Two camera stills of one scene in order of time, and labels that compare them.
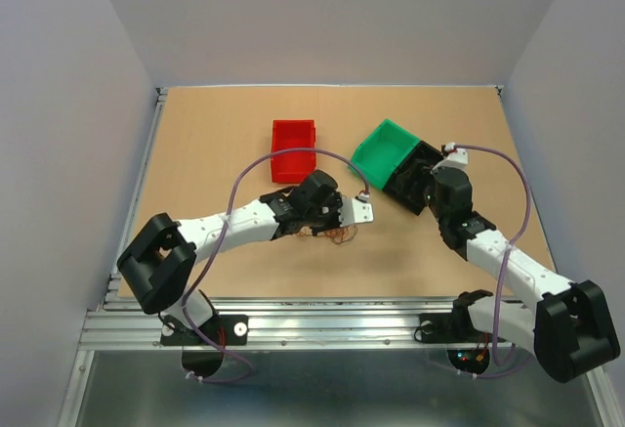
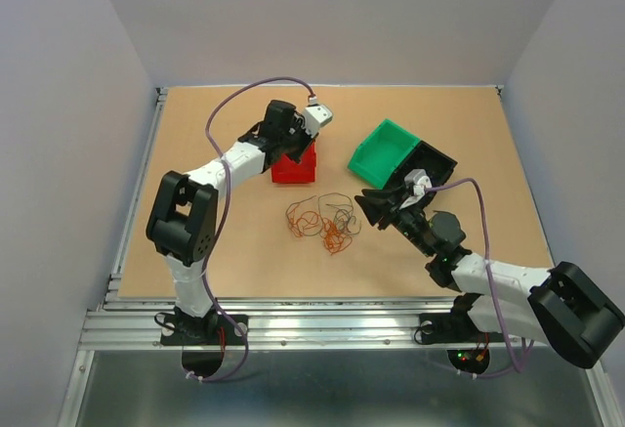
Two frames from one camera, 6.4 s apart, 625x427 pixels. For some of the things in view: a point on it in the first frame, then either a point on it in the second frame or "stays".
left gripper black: [334, 202] -> [307, 139]
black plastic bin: [407, 187] stays
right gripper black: [433, 173] -> [374, 208]
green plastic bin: [383, 149] stays
